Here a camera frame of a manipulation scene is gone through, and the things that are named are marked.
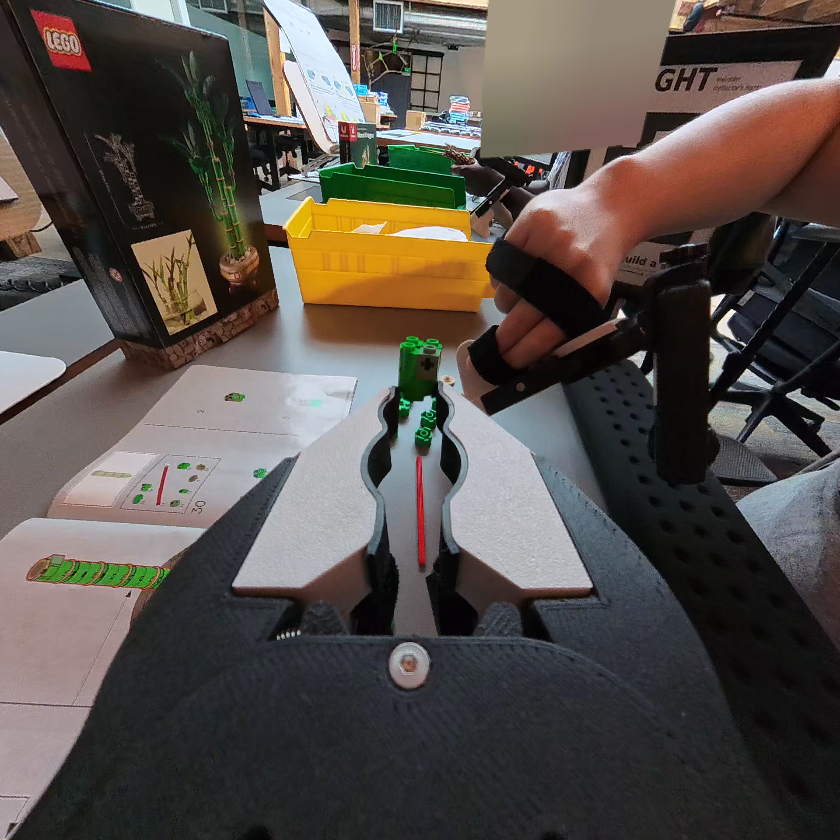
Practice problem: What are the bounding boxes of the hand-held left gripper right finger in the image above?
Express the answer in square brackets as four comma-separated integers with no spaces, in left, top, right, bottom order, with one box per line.
[436,384,595,611]

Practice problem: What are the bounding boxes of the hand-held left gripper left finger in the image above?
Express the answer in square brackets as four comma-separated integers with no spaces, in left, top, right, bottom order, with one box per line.
[231,386,401,603]

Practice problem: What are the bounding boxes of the green round brick piece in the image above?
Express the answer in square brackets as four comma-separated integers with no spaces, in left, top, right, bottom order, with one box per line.
[398,336,442,403]

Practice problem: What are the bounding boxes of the person's right forearm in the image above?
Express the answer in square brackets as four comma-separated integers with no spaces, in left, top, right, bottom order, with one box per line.
[610,79,840,263]

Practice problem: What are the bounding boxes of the grey desk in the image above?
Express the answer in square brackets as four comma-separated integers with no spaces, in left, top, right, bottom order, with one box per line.
[0,246,608,657]

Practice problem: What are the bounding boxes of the person's right hand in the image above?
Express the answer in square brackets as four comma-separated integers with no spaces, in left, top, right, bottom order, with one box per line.
[489,164,648,370]

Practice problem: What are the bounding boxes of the black office chair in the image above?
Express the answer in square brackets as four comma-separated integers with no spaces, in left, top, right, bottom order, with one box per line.
[709,223,840,460]

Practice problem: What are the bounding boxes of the cluster of green round bricks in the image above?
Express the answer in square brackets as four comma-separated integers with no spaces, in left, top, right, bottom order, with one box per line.
[392,397,439,449]

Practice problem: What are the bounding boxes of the instruction booklet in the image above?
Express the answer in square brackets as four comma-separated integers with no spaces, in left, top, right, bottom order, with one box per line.
[0,364,358,828]

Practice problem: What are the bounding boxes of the person in grey shirt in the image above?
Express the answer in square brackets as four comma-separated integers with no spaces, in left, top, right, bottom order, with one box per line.
[735,453,840,664]

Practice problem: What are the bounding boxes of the black dimpled wrist rest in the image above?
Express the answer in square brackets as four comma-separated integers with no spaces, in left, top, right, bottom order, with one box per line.
[563,357,840,840]

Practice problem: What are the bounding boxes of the yellow plastic bin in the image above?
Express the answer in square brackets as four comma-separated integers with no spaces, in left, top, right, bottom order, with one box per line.
[283,197,496,312]

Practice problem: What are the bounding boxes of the clear plastic bag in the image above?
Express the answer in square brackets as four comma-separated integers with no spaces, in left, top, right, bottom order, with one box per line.
[351,223,470,242]

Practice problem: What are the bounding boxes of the black framed marker sign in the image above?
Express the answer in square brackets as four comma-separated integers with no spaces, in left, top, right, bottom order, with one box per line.
[566,25,840,290]

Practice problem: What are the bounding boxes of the white rounded pad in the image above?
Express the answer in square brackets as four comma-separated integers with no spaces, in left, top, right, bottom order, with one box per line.
[0,351,67,416]

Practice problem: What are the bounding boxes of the green plastic bin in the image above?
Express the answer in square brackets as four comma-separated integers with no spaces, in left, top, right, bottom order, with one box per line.
[387,144,460,173]
[318,163,468,211]

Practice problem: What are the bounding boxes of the small dark set box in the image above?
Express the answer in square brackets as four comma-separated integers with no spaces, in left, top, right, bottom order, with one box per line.
[338,120,379,168]

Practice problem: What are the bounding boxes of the black bamboo set box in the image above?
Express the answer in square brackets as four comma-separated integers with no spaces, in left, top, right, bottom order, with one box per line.
[0,0,280,368]

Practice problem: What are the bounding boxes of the white poster board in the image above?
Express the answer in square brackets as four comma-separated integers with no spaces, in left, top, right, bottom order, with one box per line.
[262,0,365,155]

